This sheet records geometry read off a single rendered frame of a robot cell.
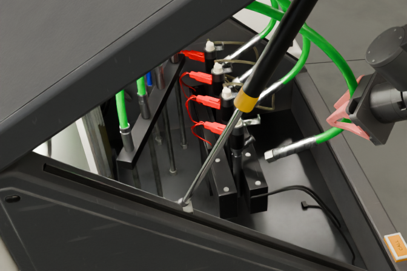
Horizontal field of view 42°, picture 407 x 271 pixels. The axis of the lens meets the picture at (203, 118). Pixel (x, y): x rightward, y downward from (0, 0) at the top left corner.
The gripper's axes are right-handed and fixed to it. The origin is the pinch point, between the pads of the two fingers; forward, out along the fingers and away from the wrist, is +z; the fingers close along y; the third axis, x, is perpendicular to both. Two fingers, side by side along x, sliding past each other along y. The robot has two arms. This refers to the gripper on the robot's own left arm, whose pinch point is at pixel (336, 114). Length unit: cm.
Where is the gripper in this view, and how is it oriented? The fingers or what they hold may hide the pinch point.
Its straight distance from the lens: 83.9
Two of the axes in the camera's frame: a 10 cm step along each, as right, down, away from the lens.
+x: 7.1, 6.4, 2.9
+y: -5.0, 7.5, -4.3
